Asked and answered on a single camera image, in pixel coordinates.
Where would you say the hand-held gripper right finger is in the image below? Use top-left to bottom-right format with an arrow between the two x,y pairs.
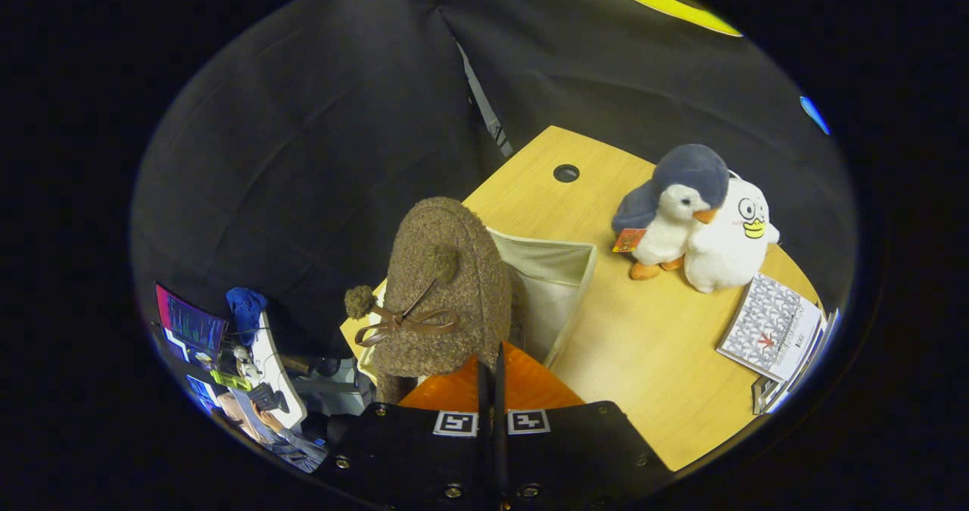
494,342 -> 675,511

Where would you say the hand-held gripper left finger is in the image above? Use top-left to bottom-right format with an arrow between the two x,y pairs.
314,352 -> 491,511

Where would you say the beige fabric storage box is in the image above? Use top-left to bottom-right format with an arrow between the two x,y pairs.
356,227 -> 599,385

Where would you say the brown fuzzy slipper shoe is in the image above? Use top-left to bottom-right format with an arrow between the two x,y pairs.
344,197 -> 525,404

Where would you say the dark cover book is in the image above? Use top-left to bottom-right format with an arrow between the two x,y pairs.
752,375 -> 780,415

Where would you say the blue cloth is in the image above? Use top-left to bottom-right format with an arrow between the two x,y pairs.
226,288 -> 270,345

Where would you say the grey patterned white book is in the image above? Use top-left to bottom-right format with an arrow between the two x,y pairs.
715,273 -> 824,382

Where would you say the white book blue picture cover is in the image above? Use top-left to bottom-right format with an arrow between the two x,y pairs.
765,310 -> 840,413

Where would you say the white duck plush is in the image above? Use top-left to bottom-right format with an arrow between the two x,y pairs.
684,178 -> 780,294

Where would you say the grey white penguin plush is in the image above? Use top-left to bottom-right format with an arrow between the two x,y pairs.
612,144 -> 731,281

